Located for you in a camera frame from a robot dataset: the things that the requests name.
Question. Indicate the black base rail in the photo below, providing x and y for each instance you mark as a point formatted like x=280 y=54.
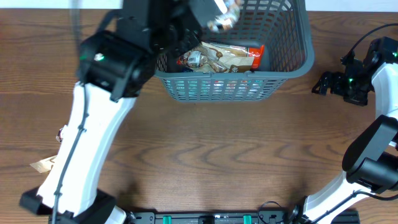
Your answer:
x=266 y=216

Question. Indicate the beige mushroom pouch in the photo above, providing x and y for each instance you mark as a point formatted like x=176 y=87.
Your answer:
x=230 y=13
x=45 y=165
x=214 y=59

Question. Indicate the grey plastic basket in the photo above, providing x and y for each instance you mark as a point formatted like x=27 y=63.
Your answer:
x=281 y=27

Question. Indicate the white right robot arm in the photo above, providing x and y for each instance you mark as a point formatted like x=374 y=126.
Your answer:
x=367 y=169

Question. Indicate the orange noodle pack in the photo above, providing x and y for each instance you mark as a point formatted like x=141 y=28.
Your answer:
x=256 y=56

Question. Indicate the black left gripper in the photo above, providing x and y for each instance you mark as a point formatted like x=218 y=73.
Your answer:
x=180 y=45

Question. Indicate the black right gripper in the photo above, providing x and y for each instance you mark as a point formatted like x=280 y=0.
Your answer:
x=360 y=99

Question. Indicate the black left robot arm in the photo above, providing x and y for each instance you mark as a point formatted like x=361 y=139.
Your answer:
x=114 y=64

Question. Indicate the blue white snack bag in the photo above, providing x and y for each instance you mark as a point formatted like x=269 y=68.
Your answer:
x=215 y=88

